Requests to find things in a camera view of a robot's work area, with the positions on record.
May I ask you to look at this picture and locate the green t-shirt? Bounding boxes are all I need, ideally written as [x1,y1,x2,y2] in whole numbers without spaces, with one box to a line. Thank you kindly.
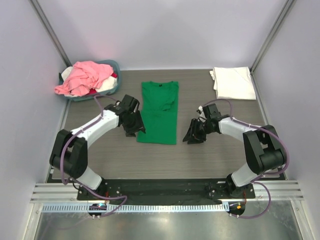
[137,81,179,145]

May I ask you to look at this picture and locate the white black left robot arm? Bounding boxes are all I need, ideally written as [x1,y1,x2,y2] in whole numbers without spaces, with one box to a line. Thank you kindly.
[49,94,146,191]

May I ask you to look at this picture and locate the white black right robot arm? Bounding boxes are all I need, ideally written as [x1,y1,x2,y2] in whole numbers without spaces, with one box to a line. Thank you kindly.
[182,103,288,197]

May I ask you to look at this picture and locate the white t-shirt in basket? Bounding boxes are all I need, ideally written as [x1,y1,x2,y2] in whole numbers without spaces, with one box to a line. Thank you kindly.
[95,76,118,93]

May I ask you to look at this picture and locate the red t-shirt in basket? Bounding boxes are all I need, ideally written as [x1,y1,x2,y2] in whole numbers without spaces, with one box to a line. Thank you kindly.
[81,72,118,98]

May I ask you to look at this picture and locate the folded white t-shirt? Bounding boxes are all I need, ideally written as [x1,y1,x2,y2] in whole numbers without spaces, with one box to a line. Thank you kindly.
[209,66,257,101]

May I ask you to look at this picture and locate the teal plastic laundry basket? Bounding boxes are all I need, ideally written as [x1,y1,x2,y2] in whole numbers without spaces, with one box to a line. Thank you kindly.
[58,60,122,102]

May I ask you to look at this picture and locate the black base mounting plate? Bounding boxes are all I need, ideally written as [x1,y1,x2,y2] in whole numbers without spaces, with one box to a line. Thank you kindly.
[76,177,256,201]

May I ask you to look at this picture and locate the pink t-shirt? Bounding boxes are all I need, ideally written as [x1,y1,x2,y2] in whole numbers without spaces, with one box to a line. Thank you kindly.
[54,61,115,98]

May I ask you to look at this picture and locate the cream t-shirt in basket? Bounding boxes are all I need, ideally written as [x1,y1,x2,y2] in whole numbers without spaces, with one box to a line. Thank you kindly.
[59,66,73,82]

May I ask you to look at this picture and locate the aluminium front crossbar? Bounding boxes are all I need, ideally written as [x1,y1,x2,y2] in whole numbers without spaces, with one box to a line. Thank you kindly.
[30,180,304,206]

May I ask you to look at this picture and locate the slotted white cable duct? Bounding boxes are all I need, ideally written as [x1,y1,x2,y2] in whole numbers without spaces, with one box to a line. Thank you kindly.
[42,202,229,214]

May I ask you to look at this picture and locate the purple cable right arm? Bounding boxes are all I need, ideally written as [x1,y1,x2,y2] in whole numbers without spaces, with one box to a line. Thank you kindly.
[198,98,291,219]

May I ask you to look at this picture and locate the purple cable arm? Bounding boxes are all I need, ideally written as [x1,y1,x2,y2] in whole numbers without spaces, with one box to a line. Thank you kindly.
[60,94,128,219]
[198,98,291,219]

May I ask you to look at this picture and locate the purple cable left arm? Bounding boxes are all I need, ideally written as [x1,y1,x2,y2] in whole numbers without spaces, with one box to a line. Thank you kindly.
[60,94,128,219]

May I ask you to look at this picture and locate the aluminium frame rail left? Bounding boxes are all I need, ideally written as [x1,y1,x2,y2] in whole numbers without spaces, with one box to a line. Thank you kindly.
[29,0,72,67]

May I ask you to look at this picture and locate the aluminium frame post right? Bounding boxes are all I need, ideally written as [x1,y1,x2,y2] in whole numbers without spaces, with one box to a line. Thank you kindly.
[250,0,297,74]

